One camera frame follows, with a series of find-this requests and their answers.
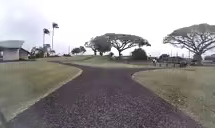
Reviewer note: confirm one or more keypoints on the pair of palm trees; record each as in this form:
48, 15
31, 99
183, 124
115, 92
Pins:
46, 31

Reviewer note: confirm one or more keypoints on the dark leafy tree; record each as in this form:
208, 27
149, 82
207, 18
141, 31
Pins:
100, 44

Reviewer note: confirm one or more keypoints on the grass lawn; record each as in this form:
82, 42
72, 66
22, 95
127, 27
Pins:
185, 86
101, 61
25, 78

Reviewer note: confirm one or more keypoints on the dark round bush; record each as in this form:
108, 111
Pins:
139, 54

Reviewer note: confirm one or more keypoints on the building with pale roof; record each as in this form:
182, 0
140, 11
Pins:
10, 50

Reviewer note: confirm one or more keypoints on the large umbrella-shaped tree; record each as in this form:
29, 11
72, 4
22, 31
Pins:
196, 38

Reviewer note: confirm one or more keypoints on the dark asphalt path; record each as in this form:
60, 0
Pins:
98, 96

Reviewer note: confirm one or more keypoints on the bushes beside building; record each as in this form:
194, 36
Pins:
40, 52

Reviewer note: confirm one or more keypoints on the small distant trees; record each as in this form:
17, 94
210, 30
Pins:
78, 50

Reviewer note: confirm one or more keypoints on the wide umbrella-shaped tree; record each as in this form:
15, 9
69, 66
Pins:
125, 40

